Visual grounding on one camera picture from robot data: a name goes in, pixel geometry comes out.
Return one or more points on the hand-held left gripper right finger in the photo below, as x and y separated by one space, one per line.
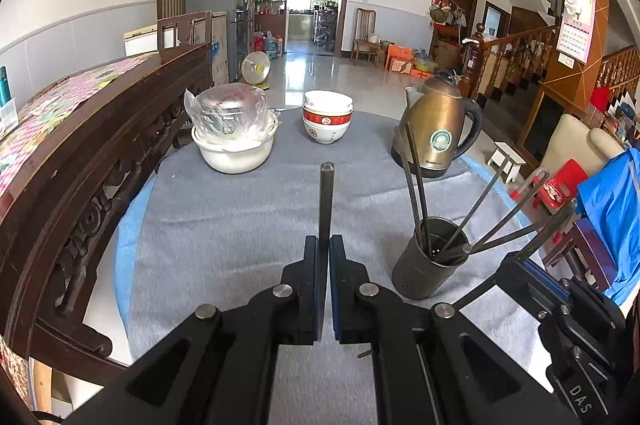
336 295

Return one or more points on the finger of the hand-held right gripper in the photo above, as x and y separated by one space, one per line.
537 280

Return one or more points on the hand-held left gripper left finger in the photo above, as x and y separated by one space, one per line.
311 290

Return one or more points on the dark metal chopstick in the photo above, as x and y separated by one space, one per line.
505 217
475 294
475 207
327 200
414 200
515 236
416 175

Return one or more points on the steel utensil holder cup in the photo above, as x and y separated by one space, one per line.
420 275

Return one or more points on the blue plastic bag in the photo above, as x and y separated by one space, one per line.
610 215

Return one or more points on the grey table cloth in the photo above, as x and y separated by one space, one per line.
225 230

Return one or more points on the red plastic chair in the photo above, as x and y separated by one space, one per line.
565 177

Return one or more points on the small white stool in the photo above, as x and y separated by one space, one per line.
506 157

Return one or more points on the beige armchair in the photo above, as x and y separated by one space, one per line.
570 140

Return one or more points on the white ceramic basin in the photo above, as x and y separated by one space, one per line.
232 155

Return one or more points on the gold electric kettle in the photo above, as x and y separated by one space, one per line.
435 120

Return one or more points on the blue table mat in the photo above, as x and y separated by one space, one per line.
129 230

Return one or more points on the steel pot in plastic bag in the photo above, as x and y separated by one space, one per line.
227 110

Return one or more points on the wooden staircase railing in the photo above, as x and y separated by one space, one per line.
505 60

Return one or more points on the small round electric fan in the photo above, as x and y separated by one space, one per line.
256 69

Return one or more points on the orange box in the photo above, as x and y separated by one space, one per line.
400 59

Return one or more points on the dark carved wooden bench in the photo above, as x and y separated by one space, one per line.
90 185

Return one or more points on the blue water jug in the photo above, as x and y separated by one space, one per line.
272 47

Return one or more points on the white box blue print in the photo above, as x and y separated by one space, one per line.
220 50

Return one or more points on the brown wooden chair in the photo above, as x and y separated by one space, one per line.
366 35

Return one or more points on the dark wooden chair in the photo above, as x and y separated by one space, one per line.
185 30

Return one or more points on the white chest freezer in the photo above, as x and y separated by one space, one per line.
141 42

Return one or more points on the grey refrigerator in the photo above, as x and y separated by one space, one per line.
215 5

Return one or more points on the pink patterned bench cover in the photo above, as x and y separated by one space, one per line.
65 105

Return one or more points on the teal bottle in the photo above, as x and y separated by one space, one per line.
3 86

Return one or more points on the pink wall calendar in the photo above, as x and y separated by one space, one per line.
575 25

